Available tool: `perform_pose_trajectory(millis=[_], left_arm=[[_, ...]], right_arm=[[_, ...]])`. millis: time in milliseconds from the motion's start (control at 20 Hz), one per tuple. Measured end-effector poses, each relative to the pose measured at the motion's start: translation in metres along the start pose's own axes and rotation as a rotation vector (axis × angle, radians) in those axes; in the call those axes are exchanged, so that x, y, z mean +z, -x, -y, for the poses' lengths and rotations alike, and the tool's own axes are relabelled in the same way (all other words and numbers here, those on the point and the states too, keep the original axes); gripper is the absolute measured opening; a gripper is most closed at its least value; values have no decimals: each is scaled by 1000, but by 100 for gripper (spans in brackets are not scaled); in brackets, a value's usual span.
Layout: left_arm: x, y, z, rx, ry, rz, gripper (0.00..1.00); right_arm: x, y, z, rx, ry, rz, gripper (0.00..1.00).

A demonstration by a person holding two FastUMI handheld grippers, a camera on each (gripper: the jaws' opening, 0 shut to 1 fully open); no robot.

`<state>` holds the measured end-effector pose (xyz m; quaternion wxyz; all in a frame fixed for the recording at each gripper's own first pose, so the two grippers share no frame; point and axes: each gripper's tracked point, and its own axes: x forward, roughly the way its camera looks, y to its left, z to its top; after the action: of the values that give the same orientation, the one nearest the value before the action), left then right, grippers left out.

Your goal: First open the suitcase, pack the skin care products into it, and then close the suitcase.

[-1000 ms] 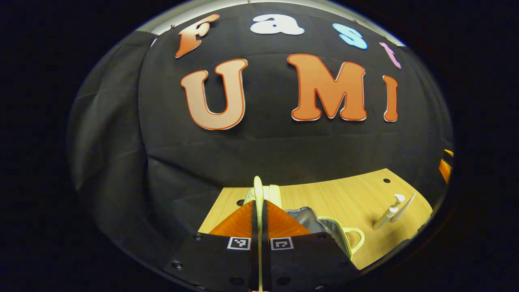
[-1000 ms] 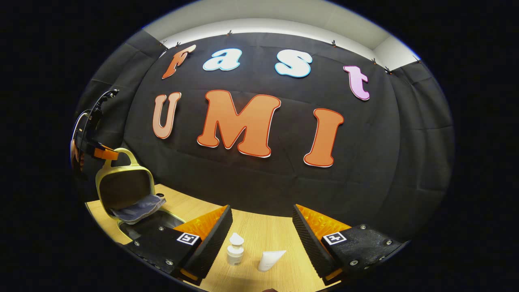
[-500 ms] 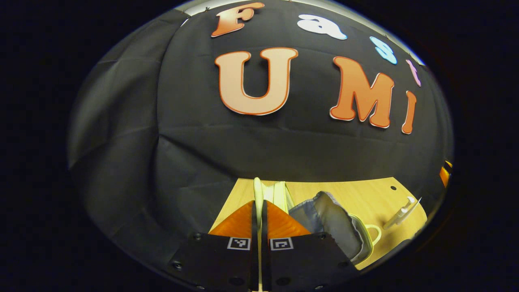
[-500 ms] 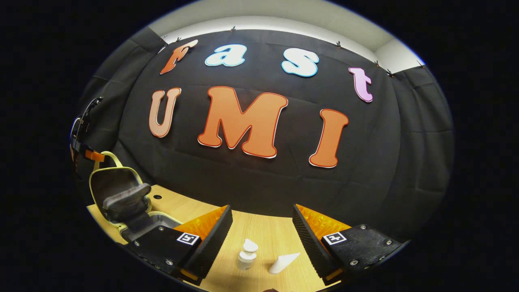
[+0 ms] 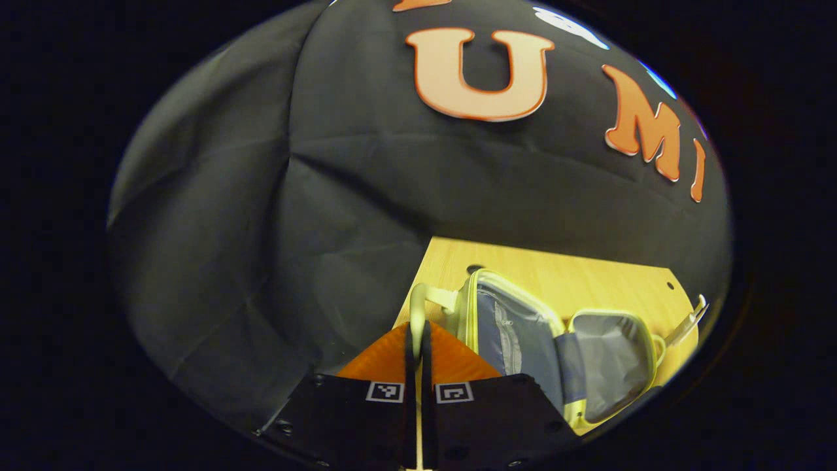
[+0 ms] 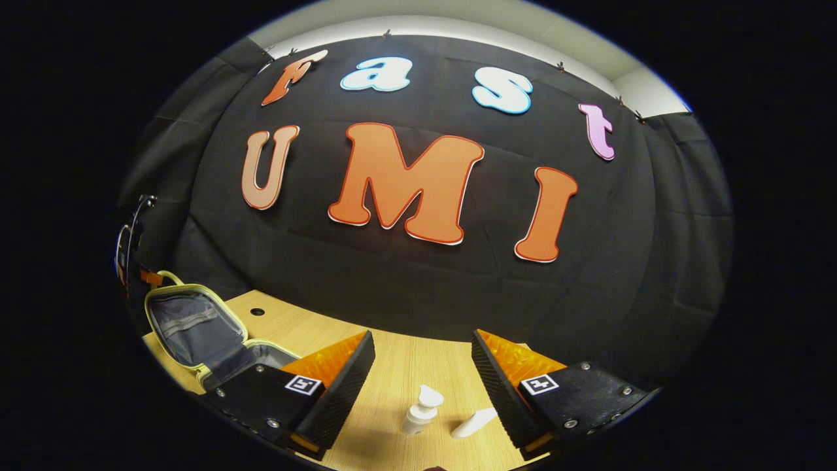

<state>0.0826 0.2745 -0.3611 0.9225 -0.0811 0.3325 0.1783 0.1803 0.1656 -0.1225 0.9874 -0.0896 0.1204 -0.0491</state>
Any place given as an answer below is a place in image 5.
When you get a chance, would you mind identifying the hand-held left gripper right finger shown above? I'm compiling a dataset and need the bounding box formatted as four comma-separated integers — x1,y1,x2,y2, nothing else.
420,321,584,471

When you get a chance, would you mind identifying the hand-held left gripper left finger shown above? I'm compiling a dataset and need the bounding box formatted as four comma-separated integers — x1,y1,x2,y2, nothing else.
252,321,419,471

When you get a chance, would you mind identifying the pale yellow-green suitcase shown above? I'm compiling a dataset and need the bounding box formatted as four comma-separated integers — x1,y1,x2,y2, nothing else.
407,267,711,471

